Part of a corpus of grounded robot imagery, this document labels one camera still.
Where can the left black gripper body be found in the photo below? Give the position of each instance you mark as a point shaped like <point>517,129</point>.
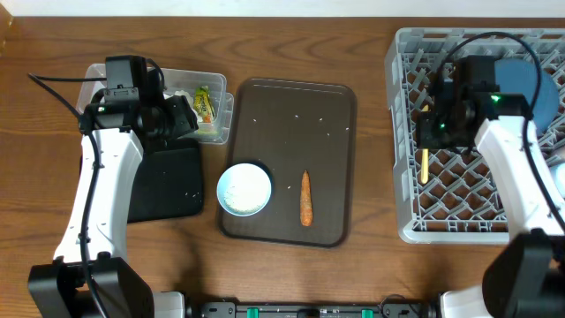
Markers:
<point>173,121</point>

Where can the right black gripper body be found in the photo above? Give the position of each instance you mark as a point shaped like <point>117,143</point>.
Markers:
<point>440,133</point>

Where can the green yellow snack wrapper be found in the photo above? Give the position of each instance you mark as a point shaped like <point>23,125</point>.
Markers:
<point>203,106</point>

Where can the pale yellow plastic spoon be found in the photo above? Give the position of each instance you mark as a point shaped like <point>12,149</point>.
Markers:
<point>424,175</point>

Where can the dark blue plate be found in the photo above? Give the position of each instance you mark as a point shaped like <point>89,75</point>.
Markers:
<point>515,76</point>

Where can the light blue bowl with rice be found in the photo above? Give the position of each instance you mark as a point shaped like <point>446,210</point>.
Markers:
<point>244,189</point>

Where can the light blue cup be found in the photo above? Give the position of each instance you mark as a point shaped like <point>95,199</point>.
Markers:
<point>558,175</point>

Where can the orange carrot stick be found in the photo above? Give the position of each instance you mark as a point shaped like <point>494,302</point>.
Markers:
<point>306,205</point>

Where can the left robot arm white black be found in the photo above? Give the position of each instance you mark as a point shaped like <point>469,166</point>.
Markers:
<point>138,165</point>

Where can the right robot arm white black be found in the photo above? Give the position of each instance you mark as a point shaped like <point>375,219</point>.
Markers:
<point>527,278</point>

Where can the clear plastic waste bin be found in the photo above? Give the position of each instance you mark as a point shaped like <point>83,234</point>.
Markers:
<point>217,132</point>

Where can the black waste tray bin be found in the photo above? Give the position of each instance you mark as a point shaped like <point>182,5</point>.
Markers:
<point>168,183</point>

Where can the grey dishwasher rack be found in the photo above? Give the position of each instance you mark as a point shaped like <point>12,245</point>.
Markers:
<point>459,203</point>

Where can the brown serving tray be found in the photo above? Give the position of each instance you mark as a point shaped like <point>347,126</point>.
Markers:
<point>287,127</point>

